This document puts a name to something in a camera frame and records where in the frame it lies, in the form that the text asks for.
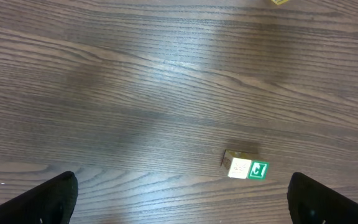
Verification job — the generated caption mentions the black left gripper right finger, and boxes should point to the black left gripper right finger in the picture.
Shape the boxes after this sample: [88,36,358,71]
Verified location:
[287,172,358,224]

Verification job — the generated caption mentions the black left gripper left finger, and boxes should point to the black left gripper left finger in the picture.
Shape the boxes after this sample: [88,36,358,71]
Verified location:
[0,171,78,224]

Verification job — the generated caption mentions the blue X letter block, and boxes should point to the blue X letter block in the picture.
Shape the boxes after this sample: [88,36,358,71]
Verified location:
[272,0,289,5]

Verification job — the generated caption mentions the green B letter block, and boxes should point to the green B letter block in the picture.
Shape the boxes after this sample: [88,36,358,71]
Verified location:
[221,150,259,179]

